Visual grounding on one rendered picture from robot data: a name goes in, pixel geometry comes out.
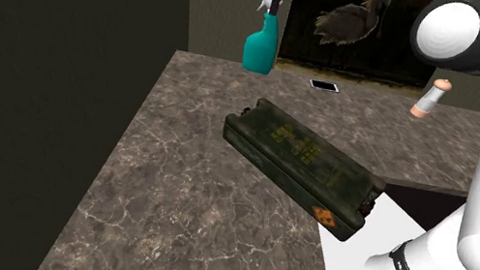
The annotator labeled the teal spray bottle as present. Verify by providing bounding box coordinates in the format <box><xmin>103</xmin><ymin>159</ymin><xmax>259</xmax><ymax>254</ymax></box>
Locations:
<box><xmin>240</xmin><ymin>0</ymin><xmax>285</xmax><ymax>77</ymax></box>

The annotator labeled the white-framed black phone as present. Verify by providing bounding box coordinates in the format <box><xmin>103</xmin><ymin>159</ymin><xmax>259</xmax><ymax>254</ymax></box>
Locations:
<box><xmin>308</xmin><ymin>79</ymin><xmax>342</xmax><ymax>94</ymax></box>

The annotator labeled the dark green metal case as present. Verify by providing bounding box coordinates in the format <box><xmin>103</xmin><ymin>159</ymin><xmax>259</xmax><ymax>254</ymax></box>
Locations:
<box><xmin>208</xmin><ymin>92</ymin><xmax>397</xmax><ymax>248</ymax></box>

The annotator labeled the beige and grey bottle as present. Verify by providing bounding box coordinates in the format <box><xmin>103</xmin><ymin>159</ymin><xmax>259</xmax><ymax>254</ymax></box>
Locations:
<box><xmin>408</xmin><ymin>75</ymin><xmax>454</xmax><ymax>123</ymax></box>

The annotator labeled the dark bird wall picture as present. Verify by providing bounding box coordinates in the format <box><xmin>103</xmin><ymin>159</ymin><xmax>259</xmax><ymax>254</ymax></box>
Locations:
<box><xmin>276</xmin><ymin>0</ymin><xmax>448</xmax><ymax>92</ymax></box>

